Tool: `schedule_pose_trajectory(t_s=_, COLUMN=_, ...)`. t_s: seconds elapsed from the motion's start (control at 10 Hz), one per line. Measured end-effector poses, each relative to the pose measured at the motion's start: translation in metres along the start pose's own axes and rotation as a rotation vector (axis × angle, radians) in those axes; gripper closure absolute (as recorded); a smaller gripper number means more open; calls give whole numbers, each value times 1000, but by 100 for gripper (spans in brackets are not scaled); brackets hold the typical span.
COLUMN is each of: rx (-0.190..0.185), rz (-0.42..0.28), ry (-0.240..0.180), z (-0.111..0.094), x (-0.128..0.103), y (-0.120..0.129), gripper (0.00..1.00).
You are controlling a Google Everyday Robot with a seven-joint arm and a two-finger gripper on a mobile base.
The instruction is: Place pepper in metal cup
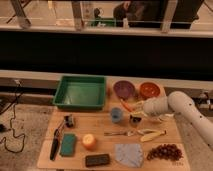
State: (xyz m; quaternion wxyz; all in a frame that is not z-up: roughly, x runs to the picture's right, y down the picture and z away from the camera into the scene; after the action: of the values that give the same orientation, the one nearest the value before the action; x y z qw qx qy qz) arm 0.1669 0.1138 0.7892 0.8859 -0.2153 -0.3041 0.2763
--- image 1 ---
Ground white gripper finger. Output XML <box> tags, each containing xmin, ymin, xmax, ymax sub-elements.
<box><xmin>123</xmin><ymin>103</ymin><xmax>133</xmax><ymax>109</ymax></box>
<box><xmin>131</xmin><ymin>112</ymin><xmax>140</xmax><ymax>117</ymax></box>

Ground orange red pepper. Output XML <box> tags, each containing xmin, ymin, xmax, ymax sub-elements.
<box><xmin>120</xmin><ymin>99</ymin><xmax>133</xmax><ymax>112</ymax></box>

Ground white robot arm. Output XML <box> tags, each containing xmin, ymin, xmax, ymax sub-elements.
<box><xmin>125</xmin><ymin>91</ymin><xmax>213</xmax><ymax>150</ymax></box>

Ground small metal cup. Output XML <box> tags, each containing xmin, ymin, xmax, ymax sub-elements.
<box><xmin>129</xmin><ymin>115</ymin><xmax>142</xmax><ymax>126</ymax></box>

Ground blue plastic cup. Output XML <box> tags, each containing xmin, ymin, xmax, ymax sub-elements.
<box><xmin>110</xmin><ymin>107</ymin><xmax>123</xmax><ymax>123</ymax></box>

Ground purple bowl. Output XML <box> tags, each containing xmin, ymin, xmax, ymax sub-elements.
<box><xmin>113</xmin><ymin>80</ymin><xmax>135</xmax><ymax>100</ymax></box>

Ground silver fork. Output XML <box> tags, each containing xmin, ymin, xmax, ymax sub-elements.
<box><xmin>104</xmin><ymin>131</ymin><xmax>134</xmax><ymax>136</ymax></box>

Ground orange bowl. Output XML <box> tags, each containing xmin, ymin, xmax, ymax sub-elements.
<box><xmin>139</xmin><ymin>82</ymin><xmax>160</xmax><ymax>99</ymax></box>

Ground yellow banana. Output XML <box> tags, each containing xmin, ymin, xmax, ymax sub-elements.
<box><xmin>138</xmin><ymin>130</ymin><xmax>166</xmax><ymax>142</ymax></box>

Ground grey blue cloth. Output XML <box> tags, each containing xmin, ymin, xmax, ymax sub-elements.
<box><xmin>115</xmin><ymin>143</ymin><xmax>144</xmax><ymax>168</ymax></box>

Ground bunch of dark grapes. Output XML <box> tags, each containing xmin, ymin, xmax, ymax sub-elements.
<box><xmin>147</xmin><ymin>144</ymin><xmax>182</xmax><ymax>161</ymax></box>

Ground orange fruit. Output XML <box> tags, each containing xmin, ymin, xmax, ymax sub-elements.
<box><xmin>82</xmin><ymin>134</ymin><xmax>96</xmax><ymax>150</ymax></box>

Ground green plastic tray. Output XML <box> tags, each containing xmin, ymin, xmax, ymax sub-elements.
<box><xmin>53</xmin><ymin>76</ymin><xmax>106</xmax><ymax>110</ymax></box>

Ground small black metal clip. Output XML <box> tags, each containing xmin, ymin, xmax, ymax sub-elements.
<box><xmin>65</xmin><ymin>115</ymin><xmax>74</xmax><ymax>128</ymax></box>

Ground green sponge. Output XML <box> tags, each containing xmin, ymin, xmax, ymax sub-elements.
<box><xmin>60</xmin><ymin>133</ymin><xmax>76</xmax><ymax>157</ymax></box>

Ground person in background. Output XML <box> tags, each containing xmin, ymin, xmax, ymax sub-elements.
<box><xmin>113</xmin><ymin>0</ymin><xmax>204</xmax><ymax>29</ymax></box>

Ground black handled knife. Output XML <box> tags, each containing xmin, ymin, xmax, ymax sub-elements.
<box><xmin>50</xmin><ymin>121</ymin><xmax>65</xmax><ymax>161</ymax></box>

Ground black cable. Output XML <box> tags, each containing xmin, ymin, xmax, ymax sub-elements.
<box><xmin>0</xmin><ymin>83</ymin><xmax>26</xmax><ymax>154</ymax></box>

